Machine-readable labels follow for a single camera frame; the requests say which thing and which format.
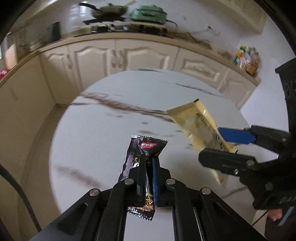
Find yellow soup packet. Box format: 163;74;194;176
166;98;239;185

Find black snack wrapper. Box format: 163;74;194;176
118;135;168;221

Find lower kitchen cabinets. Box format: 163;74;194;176
1;36;260;177

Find person right hand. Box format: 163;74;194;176
268;209;283;221

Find condiment bottles group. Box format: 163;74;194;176
233;45;261;76

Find round white marble table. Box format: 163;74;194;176
49;70;266;233

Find black gas stove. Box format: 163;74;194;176
79;21;178;38

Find green electric cooker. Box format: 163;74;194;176
129;5;167;24

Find red dish rack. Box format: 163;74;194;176
0;69;9;80

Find wooden cutting board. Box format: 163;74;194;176
5;44;18;70

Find black wok with lid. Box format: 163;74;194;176
77;1;137;19

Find black kettle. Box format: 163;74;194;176
47;22;61;43

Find black power cable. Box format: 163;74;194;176
166;19;221;46

